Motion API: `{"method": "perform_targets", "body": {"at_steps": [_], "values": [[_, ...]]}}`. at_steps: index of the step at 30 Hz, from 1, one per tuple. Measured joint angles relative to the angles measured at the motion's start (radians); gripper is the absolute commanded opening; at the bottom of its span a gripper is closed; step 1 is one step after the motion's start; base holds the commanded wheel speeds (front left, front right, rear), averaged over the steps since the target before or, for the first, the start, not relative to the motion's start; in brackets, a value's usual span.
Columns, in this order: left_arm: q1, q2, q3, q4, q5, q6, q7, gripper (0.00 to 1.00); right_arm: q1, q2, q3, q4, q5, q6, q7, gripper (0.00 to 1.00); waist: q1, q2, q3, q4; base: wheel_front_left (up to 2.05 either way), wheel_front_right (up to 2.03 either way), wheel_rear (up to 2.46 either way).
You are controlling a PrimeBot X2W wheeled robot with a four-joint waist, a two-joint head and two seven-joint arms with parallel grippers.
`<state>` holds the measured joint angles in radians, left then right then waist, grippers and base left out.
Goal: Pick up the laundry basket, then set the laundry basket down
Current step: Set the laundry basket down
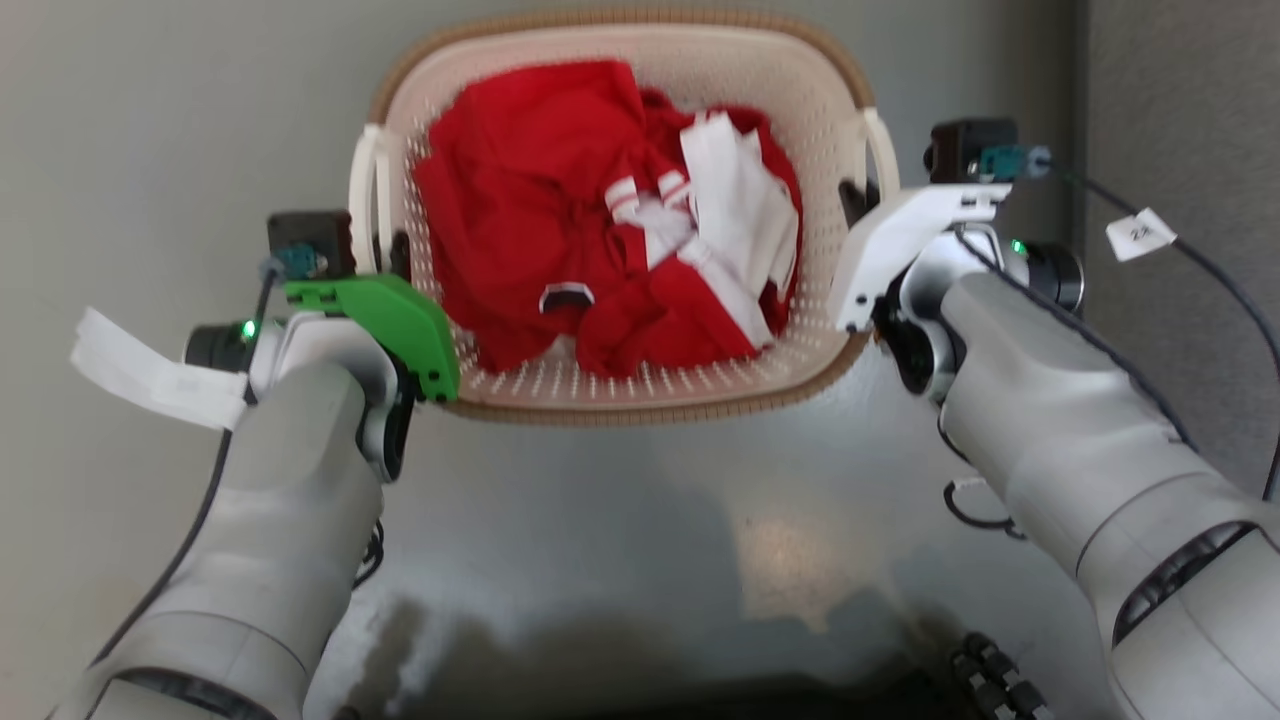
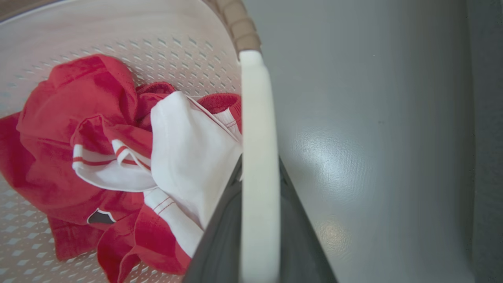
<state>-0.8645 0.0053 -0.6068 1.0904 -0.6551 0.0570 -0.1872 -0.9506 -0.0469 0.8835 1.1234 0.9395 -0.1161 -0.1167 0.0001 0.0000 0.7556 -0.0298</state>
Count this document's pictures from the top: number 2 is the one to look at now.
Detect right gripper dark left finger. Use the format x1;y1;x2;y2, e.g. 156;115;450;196
182;156;242;283

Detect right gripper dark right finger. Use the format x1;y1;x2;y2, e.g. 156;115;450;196
278;156;339;283

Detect white laundry basket brown rim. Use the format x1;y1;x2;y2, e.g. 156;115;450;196
0;0;282;283

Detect white garment red stripes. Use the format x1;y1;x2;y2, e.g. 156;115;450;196
72;91;243;258

